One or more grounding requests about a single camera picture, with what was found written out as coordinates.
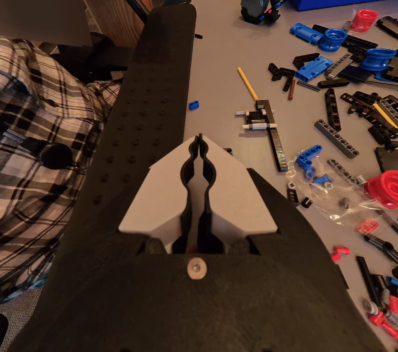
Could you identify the blue angled beam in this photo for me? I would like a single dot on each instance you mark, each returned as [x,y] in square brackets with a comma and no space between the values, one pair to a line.
[306,157]

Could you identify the grey desk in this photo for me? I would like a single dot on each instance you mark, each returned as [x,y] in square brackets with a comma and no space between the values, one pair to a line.
[217,78]

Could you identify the black beam frame assembly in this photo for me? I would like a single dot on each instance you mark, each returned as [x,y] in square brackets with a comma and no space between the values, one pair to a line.
[278,146]

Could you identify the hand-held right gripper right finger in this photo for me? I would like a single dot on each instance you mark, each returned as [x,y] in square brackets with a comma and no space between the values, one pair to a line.
[242,202]

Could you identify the clear bag of parts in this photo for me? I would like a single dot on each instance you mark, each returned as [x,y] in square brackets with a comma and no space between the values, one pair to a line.
[342,199]

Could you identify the blue wheel hub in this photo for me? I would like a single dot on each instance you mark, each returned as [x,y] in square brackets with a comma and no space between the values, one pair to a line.
[377,60]
[332,40]

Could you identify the wooden pillar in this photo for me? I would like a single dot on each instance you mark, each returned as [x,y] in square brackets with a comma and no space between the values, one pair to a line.
[118,15]

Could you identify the person's right hand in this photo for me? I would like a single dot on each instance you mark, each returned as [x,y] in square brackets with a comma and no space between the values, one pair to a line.
[192,248]

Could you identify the pile of black and blue bricks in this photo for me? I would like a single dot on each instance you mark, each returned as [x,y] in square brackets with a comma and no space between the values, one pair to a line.
[332,109]

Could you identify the person in plaid shirt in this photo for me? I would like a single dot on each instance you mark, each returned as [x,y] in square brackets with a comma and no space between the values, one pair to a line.
[37,103]

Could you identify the blue rectangular panel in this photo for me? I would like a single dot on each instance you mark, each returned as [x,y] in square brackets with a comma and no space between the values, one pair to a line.
[314,68]

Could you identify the black pin connector block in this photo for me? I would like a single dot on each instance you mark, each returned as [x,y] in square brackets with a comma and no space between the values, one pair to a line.
[228,151]

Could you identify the red wheel hub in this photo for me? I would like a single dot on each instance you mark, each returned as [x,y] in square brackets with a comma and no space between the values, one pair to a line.
[363,20]
[384,190]

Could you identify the blue curved panel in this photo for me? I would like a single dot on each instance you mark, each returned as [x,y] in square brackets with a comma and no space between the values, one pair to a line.
[306,33]

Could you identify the short brown axle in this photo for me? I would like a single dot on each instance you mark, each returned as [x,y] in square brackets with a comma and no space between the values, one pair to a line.
[291,90]

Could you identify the black grooved block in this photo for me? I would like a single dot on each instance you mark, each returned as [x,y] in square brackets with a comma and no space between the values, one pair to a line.
[388,26]

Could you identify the black dotted mat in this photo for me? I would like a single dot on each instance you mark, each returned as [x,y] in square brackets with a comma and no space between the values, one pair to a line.
[149,78]

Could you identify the short grey beam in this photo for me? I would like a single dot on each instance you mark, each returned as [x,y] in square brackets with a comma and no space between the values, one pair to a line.
[342,170]

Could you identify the black curved panel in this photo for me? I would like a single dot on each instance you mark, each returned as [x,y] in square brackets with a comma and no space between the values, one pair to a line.
[388,160]

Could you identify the small blue two-hole beam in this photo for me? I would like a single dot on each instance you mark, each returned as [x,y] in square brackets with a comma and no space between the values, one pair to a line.
[193,105]

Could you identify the yellow axle with black connector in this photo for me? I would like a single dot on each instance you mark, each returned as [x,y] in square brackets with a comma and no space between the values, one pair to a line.
[247,83]

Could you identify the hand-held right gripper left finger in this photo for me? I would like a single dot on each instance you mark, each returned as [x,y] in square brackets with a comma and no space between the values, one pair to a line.
[152,202]

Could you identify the pile of red and blue connectors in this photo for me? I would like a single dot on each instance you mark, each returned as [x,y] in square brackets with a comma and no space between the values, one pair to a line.
[377,317]

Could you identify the short yellow axle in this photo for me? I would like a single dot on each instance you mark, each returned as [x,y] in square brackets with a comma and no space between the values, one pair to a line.
[385,116]

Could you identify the dark grey long beam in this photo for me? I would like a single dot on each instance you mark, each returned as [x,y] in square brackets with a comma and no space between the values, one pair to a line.
[335,138]

